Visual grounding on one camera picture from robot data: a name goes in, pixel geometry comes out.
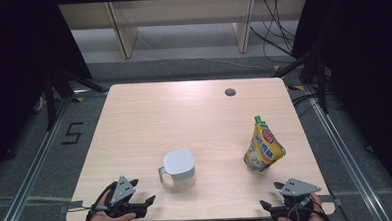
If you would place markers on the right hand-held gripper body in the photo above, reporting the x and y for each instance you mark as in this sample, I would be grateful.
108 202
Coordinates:
297 194

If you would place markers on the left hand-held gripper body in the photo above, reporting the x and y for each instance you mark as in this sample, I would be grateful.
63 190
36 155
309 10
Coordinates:
122 191

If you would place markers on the yellow snack pouch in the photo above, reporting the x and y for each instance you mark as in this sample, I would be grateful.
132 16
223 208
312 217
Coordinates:
264 147

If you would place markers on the clear jar with white lid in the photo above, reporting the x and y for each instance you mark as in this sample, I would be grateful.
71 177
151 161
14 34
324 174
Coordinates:
179 167

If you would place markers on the person's right hand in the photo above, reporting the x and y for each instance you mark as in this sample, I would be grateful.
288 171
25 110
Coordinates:
313 215

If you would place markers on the yellow floor tape piece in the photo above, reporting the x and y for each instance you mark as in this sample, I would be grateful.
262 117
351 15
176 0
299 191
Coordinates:
79 99
296 87
277 67

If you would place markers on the round grey table grommet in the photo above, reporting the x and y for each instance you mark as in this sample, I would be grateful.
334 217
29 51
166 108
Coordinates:
230 92

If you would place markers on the black metal stand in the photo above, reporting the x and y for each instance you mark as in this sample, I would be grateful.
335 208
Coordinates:
321 81
51 96

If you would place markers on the black curtain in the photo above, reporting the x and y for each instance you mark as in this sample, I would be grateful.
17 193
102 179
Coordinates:
365 66
22 64

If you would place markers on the light wooden shelf unit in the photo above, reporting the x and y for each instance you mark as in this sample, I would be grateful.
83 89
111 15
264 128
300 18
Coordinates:
179 11

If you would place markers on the metal floor rail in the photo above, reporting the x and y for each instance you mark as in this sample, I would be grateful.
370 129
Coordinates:
30 177
346 154

